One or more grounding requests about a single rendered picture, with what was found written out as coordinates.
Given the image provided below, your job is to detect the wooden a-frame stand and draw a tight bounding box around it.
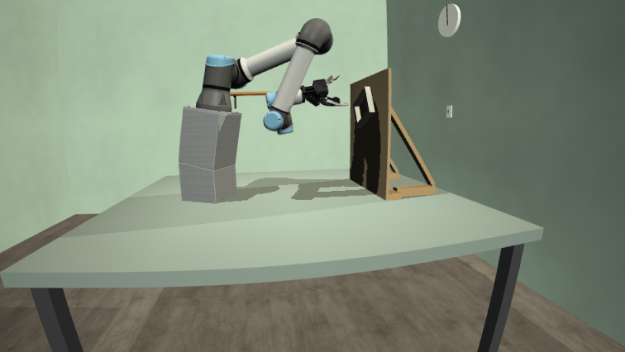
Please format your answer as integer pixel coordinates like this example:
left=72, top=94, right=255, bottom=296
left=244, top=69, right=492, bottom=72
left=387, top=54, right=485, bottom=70
left=389, top=108, right=436, bottom=200

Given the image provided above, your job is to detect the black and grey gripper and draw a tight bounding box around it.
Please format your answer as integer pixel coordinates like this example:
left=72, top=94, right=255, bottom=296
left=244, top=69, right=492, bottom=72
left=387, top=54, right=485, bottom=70
left=300, top=75, right=349, bottom=107

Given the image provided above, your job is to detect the brown wooden board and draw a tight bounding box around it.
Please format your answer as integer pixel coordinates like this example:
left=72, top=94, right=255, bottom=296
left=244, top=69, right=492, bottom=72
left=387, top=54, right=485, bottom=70
left=350, top=68, right=391, bottom=201

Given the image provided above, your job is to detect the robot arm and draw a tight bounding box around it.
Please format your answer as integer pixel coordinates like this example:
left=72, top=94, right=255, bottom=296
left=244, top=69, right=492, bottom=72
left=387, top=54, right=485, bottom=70
left=196, top=18, right=333, bottom=135

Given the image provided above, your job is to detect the grey rectangular frame with brown panel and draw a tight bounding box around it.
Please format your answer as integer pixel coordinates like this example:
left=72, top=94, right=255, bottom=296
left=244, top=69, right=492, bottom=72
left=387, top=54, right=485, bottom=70
left=353, top=87, right=375, bottom=128

